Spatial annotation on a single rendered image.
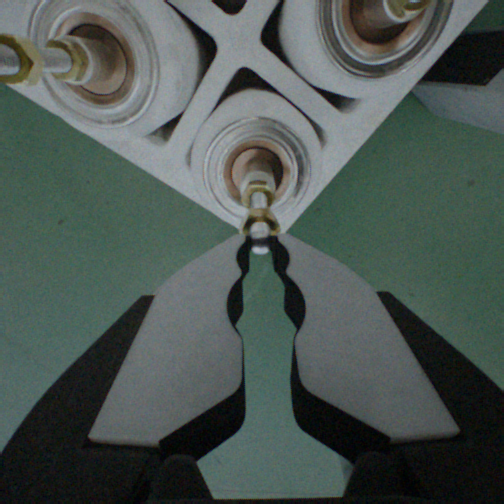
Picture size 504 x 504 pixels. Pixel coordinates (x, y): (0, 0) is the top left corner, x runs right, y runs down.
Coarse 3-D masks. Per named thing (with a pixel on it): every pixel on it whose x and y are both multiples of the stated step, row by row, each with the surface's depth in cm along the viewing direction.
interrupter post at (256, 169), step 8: (256, 160) 20; (264, 160) 20; (248, 168) 19; (256, 168) 18; (264, 168) 19; (248, 176) 18; (256, 176) 18; (264, 176) 18; (272, 176) 19; (240, 184) 18; (272, 184) 18
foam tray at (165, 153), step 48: (192, 0) 21; (480, 0) 21; (240, 48) 23; (288, 96) 25; (336, 96) 32; (384, 96) 24; (144, 144) 27; (192, 144) 30; (336, 144) 27; (192, 192) 29
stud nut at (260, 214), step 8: (256, 208) 14; (264, 208) 14; (248, 216) 13; (256, 216) 13; (264, 216) 13; (272, 216) 13; (240, 224) 14; (248, 224) 13; (272, 224) 13; (240, 232) 14; (248, 232) 14; (272, 232) 14
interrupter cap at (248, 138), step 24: (240, 120) 19; (264, 120) 19; (216, 144) 19; (240, 144) 20; (264, 144) 20; (288, 144) 20; (216, 168) 20; (240, 168) 21; (288, 168) 20; (216, 192) 21; (240, 192) 22; (288, 192) 21; (240, 216) 22
